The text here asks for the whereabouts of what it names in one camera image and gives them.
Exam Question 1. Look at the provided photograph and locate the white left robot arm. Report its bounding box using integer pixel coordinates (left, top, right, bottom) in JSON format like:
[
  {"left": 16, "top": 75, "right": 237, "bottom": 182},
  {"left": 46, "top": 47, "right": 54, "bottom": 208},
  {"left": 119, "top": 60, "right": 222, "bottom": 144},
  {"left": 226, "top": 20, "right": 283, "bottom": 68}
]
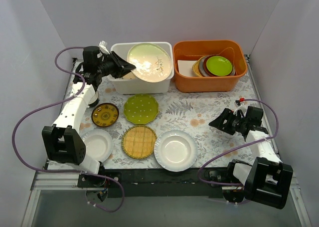
[{"left": 42, "top": 41, "right": 136, "bottom": 187}]

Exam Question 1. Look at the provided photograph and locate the stack of plates in bin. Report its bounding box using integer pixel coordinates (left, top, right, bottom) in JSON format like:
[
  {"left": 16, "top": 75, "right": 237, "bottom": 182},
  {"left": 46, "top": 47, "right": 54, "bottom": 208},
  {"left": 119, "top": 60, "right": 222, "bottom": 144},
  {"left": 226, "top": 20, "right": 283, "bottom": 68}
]
[{"left": 192, "top": 55, "right": 236, "bottom": 77}]

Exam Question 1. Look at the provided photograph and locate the white plastic bin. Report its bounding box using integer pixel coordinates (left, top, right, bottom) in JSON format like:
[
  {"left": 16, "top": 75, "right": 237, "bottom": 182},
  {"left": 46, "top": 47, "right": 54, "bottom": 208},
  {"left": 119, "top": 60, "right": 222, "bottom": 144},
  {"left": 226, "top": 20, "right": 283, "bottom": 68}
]
[{"left": 107, "top": 42, "right": 174, "bottom": 94}]

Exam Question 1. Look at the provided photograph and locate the orange plastic bin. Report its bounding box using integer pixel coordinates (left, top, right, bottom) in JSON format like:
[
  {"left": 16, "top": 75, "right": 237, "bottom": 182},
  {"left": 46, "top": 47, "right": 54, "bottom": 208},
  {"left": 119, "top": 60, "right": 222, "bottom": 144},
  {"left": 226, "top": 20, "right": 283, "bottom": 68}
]
[{"left": 173, "top": 40, "right": 248, "bottom": 93}]

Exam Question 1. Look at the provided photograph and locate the beige bird pattern plate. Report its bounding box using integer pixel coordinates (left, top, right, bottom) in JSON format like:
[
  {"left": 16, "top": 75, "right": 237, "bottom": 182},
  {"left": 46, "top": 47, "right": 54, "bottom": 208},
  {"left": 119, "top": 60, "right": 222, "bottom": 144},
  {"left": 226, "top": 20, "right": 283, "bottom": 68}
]
[{"left": 123, "top": 72, "right": 136, "bottom": 80}]

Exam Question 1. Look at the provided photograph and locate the green dotted scalloped plate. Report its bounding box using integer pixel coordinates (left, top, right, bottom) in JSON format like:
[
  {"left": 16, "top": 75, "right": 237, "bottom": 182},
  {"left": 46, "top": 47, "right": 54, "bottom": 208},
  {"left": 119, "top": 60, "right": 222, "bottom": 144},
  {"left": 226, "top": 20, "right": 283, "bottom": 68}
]
[{"left": 124, "top": 94, "right": 159, "bottom": 125}]

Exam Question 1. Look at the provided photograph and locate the white deep plate left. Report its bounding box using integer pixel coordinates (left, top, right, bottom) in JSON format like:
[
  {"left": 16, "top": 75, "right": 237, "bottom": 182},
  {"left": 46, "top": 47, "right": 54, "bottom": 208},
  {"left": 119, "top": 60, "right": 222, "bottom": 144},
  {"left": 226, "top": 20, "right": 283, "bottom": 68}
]
[{"left": 81, "top": 129, "right": 113, "bottom": 162}]

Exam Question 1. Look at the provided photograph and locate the white deep plate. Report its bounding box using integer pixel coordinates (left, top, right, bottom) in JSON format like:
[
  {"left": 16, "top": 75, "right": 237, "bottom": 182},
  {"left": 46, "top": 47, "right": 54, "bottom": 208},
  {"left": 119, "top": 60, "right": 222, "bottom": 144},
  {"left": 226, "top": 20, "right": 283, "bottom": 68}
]
[
  {"left": 154, "top": 130, "right": 198, "bottom": 172},
  {"left": 81, "top": 129, "right": 113, "bottom": 162}
]

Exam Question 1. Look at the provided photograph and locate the green plate in orange bin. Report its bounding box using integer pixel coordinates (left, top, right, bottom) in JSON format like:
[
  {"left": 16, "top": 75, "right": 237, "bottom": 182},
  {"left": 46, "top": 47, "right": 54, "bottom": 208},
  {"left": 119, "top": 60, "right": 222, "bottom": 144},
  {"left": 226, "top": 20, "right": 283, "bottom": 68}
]
[{"left": 206, "top": 56, "right": 233, "bottom": 76}]

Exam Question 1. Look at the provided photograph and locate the small yellow black dish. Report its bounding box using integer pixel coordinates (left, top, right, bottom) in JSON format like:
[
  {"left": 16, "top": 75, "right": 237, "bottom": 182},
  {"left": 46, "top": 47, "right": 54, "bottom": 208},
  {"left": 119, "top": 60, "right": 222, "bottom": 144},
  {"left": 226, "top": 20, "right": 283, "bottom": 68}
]
[{"left": 91, "top": 103, "right": 119, "bottom": 128}]

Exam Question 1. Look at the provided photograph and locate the white paper in orange bin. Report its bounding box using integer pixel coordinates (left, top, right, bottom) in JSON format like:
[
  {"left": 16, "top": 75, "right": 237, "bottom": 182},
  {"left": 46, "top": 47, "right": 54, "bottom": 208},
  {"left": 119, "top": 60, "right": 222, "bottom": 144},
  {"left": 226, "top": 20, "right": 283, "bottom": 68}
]
[{"left": 177, "top": 60, "right": 196, "bottom": 77}]

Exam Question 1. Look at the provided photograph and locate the woven bamboo round plate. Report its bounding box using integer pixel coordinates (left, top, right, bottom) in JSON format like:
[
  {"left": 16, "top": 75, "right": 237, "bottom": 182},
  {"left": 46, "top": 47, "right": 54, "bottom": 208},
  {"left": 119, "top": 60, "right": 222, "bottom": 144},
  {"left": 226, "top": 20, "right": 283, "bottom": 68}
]
[{"left": 121, "top": 125, "right": 157, "bottom": 159}]

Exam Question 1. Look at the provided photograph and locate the beige green floral plate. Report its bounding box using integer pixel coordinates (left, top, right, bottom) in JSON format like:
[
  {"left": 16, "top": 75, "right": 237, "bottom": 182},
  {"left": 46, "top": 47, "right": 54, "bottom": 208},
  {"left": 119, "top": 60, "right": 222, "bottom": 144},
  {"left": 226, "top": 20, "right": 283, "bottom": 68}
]
[{"left": 127, "top": 43, "right": 172, "bottom": 83}]

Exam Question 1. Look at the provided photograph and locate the floral patterned table mat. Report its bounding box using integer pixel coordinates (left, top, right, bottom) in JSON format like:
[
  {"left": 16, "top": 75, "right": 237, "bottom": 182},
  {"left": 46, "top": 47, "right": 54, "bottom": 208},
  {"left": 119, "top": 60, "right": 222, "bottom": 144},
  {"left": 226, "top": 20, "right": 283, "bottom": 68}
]
[{"left": 47, "top": 59, "right": 279, "bottom": 170}]

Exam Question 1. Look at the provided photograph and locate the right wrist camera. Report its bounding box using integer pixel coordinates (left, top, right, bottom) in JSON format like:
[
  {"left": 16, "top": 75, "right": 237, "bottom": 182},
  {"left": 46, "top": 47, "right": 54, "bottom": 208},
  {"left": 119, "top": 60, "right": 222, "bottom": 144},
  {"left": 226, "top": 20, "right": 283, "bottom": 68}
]
[{"left": 245, "top": 106, "right": 264, "bottom": 126}]

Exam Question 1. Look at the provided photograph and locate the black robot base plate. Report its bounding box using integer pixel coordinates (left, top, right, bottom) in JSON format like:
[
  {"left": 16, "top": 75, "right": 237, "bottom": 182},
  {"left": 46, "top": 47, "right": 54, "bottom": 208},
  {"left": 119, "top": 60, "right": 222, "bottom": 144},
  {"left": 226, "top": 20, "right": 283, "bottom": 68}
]
[{"left": 77, "top": 167, "right": 239, "bottom": 198}]

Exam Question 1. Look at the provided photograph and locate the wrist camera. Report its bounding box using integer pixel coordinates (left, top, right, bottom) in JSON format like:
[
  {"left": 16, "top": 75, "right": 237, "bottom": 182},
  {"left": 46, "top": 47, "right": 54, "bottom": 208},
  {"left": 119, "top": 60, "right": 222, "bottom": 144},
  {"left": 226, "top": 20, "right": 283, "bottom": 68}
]
[
  {"left": 245, "top": 106, "right": 264, "bottom": 126},
  {"left": 82, "top": 46, "right": 102, "bottom": 65}
]

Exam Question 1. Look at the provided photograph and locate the small white dark bowl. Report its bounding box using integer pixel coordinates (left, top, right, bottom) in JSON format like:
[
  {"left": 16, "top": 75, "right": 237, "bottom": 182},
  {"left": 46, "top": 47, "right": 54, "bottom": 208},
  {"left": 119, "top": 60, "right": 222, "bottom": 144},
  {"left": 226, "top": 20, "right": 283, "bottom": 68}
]
[{"left": 88, "top": 91, "right": 99, "bottom": 107}]

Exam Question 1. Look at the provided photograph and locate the aluminium frame rail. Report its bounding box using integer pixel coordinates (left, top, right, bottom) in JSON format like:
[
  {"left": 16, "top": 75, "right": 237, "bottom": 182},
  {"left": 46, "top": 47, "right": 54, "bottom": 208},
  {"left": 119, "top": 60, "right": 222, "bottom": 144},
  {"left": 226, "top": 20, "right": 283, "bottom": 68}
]
[{"left": 32, "top": 171, "right": 83, "bottom": 190}]

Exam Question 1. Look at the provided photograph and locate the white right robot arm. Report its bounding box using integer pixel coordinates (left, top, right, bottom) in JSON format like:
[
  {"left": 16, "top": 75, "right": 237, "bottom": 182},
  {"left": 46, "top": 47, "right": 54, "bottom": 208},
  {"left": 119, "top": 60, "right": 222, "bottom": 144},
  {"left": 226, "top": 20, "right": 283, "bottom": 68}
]
[{"left": 209, "top": 106, "right": 293, "bottom": 209}]

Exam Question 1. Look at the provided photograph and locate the white deep plate centre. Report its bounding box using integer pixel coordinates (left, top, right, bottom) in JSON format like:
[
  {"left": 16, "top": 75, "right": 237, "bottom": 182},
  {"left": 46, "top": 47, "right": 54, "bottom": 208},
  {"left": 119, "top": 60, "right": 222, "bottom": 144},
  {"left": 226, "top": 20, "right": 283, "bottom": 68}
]
[{"left": 154, "top": 130, "right": 198, "bottom": 172}]

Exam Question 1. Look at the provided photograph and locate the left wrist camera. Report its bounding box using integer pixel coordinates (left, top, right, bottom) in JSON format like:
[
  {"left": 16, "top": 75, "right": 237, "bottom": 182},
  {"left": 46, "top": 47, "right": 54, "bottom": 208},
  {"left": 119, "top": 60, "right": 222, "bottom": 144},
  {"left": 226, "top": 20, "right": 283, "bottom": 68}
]
[{"left": 82, "top": 46, "right": 102, "bottom": 65}]

